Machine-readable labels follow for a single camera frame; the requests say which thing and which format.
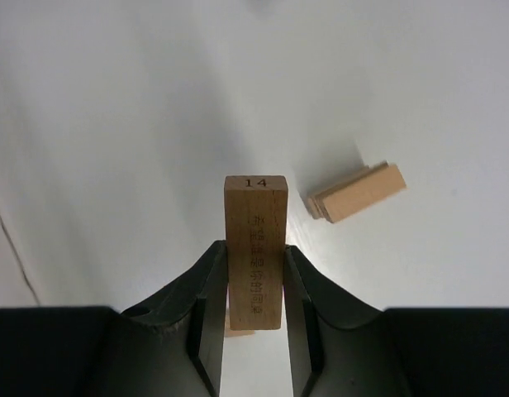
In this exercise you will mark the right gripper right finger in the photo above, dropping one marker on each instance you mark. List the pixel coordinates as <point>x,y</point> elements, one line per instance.
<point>341,346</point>

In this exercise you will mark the wood block seven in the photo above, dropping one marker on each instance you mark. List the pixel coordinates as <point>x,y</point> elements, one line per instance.
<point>369,186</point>

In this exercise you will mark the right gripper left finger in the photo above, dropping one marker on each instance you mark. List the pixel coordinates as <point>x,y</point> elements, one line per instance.
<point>170,344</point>

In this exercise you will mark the wood block five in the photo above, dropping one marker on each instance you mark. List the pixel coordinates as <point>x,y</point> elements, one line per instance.
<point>314,198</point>

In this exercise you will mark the wood block four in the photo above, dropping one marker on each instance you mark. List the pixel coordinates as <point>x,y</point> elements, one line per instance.
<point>229,332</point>

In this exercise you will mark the wood block three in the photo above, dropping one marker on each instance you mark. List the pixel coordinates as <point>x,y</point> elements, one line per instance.
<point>256,208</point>

